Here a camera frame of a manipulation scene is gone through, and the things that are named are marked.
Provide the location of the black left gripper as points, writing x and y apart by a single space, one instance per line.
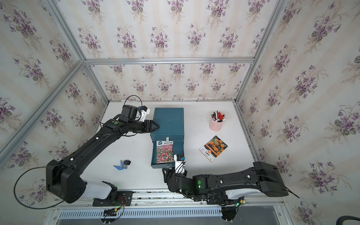
150 126

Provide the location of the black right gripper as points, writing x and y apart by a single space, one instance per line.
169 176

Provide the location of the teal three-drawer cabinet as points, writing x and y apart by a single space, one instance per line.
170 120

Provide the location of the pink mixed flower seed bag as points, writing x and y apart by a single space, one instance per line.
164 152

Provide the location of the teal top drawer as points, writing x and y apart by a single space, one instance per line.
178 148

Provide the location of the orange marigold seed bag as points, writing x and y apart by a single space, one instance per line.
213 148

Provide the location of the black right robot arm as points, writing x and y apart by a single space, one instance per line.
228 189

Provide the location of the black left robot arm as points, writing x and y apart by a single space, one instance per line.
63 178

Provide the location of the blue and black key fob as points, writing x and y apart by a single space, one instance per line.
124 164

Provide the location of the pink pen cup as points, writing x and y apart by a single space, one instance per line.
215 125

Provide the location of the red and black pens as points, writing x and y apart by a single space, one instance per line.
218 116

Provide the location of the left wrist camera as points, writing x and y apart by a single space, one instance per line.
144 112

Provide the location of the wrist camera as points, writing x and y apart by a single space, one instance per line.
179 160
144 112

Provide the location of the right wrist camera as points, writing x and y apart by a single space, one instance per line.
179 160

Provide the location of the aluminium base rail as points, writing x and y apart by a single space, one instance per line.
163 198

